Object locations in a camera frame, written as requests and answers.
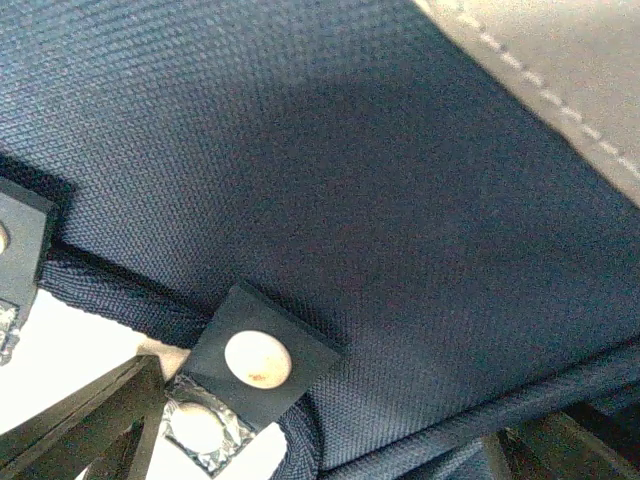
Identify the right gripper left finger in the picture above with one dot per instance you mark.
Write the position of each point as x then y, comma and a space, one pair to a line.
105, 430

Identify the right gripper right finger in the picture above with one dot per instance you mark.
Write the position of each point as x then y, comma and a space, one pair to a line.
582, 441

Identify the navy blue backpack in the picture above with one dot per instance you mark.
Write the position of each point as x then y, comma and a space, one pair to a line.
361, 172

